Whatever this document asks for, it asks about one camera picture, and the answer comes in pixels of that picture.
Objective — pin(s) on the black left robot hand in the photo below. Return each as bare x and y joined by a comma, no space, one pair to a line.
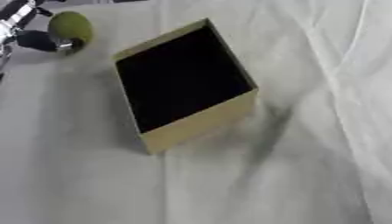
34,40

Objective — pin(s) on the green round toy fruit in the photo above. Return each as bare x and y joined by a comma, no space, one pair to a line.
70,25

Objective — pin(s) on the tan cardboard box black inside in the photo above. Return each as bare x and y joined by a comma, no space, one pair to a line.
184,78

